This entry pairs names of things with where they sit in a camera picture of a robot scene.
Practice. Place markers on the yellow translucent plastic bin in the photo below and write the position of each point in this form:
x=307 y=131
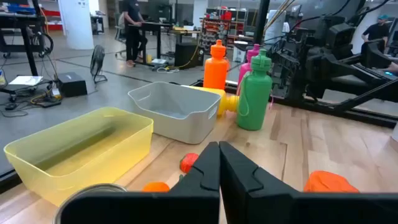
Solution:
x=77 y=155

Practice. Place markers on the black floor fan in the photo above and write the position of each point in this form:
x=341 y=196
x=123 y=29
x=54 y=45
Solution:
x=97 y=60

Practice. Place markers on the grey plastic bin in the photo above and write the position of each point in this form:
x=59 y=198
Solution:
x=186 y=124

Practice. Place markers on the person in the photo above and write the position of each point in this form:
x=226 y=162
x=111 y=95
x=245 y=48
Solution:
x=376 y=31
x=133 y=31

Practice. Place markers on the black standing desk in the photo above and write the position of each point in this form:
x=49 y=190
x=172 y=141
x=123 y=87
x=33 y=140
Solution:
x=152 y=26

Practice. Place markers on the plain white pillar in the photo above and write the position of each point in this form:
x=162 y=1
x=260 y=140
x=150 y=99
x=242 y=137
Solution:
x=76 y=25

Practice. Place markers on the green plastic squeeze bottle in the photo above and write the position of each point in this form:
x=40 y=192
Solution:
x=255 y=99

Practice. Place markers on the black computer case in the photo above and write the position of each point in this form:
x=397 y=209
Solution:
x=186 y=54

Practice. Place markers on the white paper sheet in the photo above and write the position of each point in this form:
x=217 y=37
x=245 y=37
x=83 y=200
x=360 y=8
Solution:
x=26 y=80

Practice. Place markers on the orange plastic squeeze bottle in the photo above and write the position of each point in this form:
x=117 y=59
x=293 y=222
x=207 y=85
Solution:
x=216 y=71

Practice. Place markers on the pink plastic squeeze bottle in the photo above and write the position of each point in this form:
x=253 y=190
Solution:
x=245 y=70

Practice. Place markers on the large red toy strawberry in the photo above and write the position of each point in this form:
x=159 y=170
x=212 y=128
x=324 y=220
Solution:
x=188 y=162

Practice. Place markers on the black box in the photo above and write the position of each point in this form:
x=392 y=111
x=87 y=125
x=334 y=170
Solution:
x=72 y=84

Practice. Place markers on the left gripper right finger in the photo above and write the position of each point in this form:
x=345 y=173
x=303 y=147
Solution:
x=248 y=202

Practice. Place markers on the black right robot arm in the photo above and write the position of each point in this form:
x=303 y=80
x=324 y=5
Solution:
x=339 y=37

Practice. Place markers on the yellow plastic squeeze bottle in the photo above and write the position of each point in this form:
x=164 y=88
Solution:
x=227 y=102

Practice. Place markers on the orange-red toy fruit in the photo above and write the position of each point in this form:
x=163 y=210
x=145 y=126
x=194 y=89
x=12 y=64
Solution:
x=329 y=183

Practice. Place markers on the tin can gold lid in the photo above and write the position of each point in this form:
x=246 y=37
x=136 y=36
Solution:
x=99 y=188

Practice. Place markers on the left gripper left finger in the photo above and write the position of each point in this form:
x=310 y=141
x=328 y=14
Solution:
x=199 y=199

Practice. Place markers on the black workbench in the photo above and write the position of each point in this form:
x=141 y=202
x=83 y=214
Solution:
x=18 y=21

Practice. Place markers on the storage shelf red bins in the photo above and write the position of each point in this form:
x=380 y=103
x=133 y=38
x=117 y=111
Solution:
x=217 y=31

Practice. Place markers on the orange toy tangerine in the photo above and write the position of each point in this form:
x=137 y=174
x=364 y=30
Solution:
x=155 y=187

